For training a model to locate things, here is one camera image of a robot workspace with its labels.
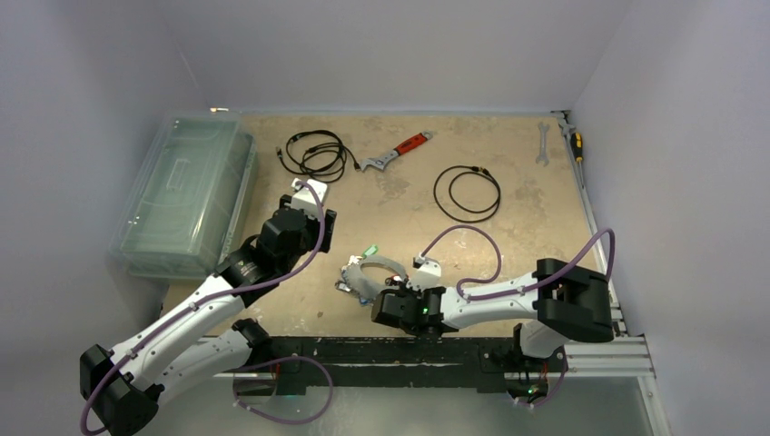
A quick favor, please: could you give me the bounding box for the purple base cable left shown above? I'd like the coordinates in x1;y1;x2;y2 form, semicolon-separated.
231;356;336;426

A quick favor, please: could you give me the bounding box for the red handled adjustable wrench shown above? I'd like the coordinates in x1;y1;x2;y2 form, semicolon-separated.
359;131;433;172

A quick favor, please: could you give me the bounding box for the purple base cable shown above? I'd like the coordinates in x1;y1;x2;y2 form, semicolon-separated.
231;356;336;426
511;354;569;411

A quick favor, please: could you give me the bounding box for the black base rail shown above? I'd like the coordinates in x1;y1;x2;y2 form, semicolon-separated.
249;336;566;396

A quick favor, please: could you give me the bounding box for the tangled black cable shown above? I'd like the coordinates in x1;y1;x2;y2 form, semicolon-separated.
275;129;362;184

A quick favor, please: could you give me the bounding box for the clear plastic storage box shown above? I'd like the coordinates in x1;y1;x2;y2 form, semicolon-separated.
110;112;256;281

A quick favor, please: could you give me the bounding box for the yellow black screwdriver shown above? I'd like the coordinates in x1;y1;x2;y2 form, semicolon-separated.
557;113;585;188

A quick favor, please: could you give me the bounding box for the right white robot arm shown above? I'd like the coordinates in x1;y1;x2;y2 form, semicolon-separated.
371;258;614;370

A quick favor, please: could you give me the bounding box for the large metal key ring plate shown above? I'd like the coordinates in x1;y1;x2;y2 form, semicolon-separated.
335;254;407;305

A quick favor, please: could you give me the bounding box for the silver open-end wrench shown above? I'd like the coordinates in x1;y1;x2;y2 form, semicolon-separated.
535;122;549;166

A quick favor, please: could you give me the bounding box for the green key tag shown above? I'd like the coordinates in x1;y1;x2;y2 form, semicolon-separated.
361;244;379;257

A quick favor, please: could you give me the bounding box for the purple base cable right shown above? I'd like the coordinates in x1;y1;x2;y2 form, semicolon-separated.
511;354;569;411

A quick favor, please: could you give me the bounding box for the coiled black cable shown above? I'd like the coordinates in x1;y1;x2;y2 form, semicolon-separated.
433;165;503;223

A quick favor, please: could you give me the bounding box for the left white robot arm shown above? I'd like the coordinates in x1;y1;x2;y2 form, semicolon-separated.
79;182;336;435

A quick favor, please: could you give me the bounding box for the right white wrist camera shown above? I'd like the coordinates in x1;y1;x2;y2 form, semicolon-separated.
407;255;441;292

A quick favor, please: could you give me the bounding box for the aluminium frame rail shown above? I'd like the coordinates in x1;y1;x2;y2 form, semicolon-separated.
565;302;655;378

